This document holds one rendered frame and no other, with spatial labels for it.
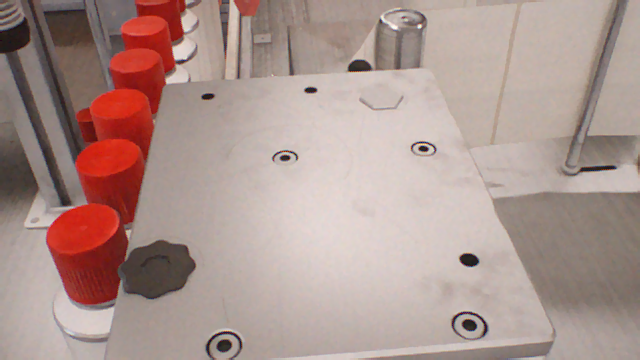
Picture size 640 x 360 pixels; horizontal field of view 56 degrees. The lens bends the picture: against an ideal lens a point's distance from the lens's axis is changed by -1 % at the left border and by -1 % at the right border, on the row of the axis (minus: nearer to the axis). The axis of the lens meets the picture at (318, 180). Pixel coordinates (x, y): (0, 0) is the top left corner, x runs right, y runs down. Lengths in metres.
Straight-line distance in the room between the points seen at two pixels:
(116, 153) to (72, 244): 0.07
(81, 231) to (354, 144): 0.13
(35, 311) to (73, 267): 0.34
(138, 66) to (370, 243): 0.26
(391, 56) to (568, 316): 0.25
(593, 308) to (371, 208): 0.37
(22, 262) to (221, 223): 0.50
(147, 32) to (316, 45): 0.45
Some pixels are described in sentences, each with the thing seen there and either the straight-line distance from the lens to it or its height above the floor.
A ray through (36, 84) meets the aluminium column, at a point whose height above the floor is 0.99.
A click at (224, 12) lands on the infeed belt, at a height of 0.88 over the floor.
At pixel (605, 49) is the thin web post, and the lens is 0.60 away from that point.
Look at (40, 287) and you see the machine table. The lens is 0.64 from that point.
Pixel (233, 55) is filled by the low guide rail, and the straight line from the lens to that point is 0.77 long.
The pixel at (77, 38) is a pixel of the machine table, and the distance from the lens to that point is 1.09.
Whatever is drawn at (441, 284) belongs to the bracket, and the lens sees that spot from 0.16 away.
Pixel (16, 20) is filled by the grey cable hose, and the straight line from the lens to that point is 0.47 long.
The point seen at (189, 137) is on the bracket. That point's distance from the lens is 0.22.
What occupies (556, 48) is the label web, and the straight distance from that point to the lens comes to 0.58.
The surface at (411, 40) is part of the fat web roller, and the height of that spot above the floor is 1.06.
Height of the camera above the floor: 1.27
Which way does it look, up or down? 39 degrees down
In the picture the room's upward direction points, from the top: 1 degrees counter-clockwise
